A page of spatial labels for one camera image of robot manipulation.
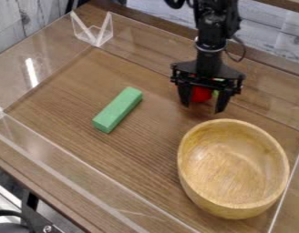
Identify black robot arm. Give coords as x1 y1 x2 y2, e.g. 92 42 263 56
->
164 0 246 113

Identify black cable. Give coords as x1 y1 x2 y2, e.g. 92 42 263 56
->
0 208 35 233

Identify green rectangular block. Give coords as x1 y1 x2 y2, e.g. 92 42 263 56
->
92 87 143 133

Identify red plush strawberry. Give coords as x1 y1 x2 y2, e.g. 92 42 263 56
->
191 86 219 103

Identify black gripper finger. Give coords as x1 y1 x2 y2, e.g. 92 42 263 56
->
215 90 231 113
178 83 192 106

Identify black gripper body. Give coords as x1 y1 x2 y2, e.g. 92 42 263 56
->
170 61 246 95

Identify black table leg bracket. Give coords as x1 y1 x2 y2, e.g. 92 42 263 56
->
21 189 64 233

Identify clear acrylic tray walls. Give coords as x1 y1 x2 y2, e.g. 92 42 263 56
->
0 9 299 233

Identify wooden bowl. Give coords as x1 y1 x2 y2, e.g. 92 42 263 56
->
176 118 290 219

